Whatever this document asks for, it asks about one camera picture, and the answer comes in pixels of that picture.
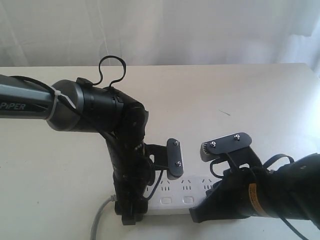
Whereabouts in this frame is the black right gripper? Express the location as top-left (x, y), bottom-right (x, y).
top-left (189, 147), bottom-right (262, 223)

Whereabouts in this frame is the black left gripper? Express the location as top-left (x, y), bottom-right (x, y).
top-left (104, 132), bottom-right (155, 226)

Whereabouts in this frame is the white five-outlet power strip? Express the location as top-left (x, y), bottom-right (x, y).
top-left (146, 176), bottom-right (217, 216)

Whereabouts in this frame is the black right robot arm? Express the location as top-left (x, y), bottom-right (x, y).
top-left (189, 147), bottom-right (320, 226)

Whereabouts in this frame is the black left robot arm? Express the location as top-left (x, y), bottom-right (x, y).
top-left (0, 75), bottom-right (155, 225)

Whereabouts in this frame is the white zip tie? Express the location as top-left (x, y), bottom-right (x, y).
top-left (44, 87), bottom-right (77, 121)

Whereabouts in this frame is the white sheer curtain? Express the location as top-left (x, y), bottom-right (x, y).
top-left (0, 0), bottom-right (320, 74)

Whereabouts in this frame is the grey power cable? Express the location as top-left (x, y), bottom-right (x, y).
top-left (89, 194), bottom-right (117, 240)

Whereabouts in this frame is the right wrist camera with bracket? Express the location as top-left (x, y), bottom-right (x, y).
top-left (200, 132), bottom-right (252, 162)

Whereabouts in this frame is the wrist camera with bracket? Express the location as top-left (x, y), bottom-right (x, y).
top-left (200, 132), bottom-right (252, 162)
top-left (146, 138), bottom-right (184, 180)

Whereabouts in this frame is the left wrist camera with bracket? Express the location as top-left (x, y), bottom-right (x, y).
top-left (146, 138), bottom-right (184, 180)

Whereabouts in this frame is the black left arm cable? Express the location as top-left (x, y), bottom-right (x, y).
top-left (9, 55), bottom-right (171, 201)

